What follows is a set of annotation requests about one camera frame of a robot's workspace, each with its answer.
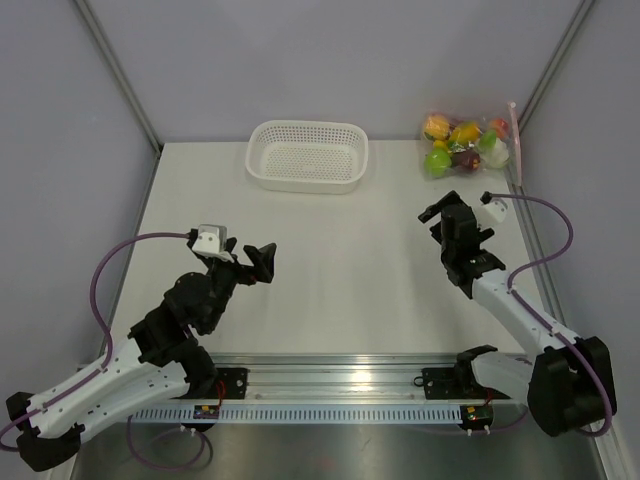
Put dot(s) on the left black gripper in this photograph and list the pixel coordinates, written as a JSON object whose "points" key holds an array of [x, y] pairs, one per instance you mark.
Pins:
{"points": [[262, 259]]}

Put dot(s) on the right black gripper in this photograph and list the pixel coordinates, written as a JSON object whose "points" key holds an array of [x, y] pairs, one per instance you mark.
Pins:
{"points": [[434, 209]]}

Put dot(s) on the clear zip top bag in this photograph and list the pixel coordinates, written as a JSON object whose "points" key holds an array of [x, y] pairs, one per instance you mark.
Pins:
{"points": [[515, 165]]}

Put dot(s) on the white fake cauliflower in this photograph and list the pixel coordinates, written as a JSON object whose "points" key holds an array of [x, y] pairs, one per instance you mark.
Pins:
{"points": [[497, 156]]}

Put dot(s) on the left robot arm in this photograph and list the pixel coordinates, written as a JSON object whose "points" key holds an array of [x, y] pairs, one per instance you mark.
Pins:
{"points": [[160, 358]]}

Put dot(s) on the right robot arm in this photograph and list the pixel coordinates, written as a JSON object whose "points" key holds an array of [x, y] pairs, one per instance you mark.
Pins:
{"points": [[565, 381]]}

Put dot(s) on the green fake apple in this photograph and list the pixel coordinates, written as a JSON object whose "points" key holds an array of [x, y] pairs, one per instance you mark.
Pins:
{"points": [[437, 162]]}

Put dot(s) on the yellow green fake mango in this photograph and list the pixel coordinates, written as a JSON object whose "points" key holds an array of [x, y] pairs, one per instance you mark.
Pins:
{"points": [[464, 136]]}

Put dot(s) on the yellow fake fruit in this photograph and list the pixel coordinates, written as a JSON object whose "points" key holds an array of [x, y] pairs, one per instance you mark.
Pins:
{"points": [[436, 127]]}

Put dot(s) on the orange red fake peach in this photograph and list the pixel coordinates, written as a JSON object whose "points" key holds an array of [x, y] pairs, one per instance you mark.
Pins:
{"points": [[500, 126]]}

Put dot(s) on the white perforated plastic basket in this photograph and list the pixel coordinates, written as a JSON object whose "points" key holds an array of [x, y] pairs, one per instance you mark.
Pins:
{"points": [[311, 157]]}

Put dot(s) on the left small circuit board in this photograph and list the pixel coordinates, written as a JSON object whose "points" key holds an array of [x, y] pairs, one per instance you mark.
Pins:
{"points": [[206, 412]]}

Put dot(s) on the small circuit board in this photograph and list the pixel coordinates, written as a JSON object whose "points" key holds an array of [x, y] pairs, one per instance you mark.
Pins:
{"points": [[206, 412], [476, 417]]}

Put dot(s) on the right small circuit board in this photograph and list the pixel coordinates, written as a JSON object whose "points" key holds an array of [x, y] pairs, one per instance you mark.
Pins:
{"points": [[476, 417]]}

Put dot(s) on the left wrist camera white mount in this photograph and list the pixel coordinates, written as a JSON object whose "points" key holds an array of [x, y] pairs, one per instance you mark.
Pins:
{"points": [[209, 242]]}

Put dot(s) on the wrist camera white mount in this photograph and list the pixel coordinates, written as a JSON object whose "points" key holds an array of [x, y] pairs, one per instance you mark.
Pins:
{"points": [[209, 242], [491, 211]]}

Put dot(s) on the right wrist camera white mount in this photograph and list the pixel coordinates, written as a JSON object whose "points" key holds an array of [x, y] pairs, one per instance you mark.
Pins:
{"points": [[491, 211]]}

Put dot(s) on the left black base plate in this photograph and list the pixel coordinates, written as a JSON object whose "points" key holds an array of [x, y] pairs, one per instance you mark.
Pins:
{"points": [[230, 382]]}

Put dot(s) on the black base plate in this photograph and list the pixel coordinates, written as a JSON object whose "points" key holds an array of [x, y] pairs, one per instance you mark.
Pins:
{"points": [[441, 383], [230, 382]]}

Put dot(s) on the aluminium mounting rail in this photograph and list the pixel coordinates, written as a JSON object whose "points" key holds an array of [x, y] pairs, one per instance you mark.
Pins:
{"points": [[299, 378]]}

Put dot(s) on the left aluminium frame post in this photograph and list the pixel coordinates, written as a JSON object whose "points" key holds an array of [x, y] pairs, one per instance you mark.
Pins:
{"points": [[98, 35]]}

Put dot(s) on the aluminium frame post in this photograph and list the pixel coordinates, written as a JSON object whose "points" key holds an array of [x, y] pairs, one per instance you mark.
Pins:
{"points": [[560, 53], [98, 35]]}

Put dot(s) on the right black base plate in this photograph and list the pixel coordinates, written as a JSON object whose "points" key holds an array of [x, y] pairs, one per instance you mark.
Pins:
{"points": [[441, 383]]}

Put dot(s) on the white slotted cable duct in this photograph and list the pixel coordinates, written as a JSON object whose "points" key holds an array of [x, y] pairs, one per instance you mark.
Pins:
{"points": [[318, 414]]}

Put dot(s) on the right aluminium frame post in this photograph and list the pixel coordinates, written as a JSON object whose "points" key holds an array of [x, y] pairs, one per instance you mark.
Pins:
{"points": [[560, 53]]}

